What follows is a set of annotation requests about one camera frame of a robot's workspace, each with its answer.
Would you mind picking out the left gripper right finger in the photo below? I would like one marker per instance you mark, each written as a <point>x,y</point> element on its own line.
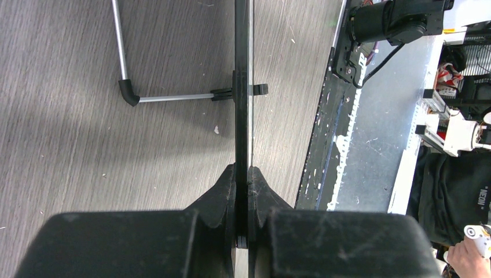
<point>284,242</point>

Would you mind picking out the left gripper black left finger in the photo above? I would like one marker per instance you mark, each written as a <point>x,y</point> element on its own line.
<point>197,241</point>

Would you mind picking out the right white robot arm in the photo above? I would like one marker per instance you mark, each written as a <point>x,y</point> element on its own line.
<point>402,22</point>

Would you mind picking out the person hand with controller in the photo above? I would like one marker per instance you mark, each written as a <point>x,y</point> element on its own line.
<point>466,260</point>

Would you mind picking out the black cloth bag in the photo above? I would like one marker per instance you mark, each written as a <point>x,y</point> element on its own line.
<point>449,193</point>

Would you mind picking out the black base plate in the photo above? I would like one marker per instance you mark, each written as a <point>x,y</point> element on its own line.
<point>332,132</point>

